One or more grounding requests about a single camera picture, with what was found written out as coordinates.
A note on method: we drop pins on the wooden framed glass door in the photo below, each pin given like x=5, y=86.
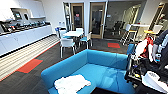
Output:
x=77, y=16
x=98, y=19

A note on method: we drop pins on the person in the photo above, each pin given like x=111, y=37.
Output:
x=161, y=43

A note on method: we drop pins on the dark wall-mounted appliance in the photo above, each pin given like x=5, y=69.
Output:
x=17, y=15

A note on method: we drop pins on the white high table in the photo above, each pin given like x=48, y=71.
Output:
x=131, y=30

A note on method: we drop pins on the white kitchen base cabinets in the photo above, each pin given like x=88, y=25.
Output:
x=23, y=36

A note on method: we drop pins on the dark office chair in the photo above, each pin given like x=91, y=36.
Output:
x=116, y=27

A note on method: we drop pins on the white rounded device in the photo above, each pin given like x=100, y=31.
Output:
x=155, y=81

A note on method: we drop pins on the yellow bar stool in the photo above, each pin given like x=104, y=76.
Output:
x=153, y=30

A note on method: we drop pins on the white chair blue seat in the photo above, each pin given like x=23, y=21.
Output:
x=86, y=39
x=62, y=33

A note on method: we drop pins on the blue sofa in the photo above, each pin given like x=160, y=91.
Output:
x=103, y=66

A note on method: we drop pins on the white dining table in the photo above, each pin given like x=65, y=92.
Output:
x=73, y=33

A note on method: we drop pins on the white T-shirt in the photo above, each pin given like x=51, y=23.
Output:
x=71, y=84

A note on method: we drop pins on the white kitchen wall cabinets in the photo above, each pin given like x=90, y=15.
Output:
x=33, y=7

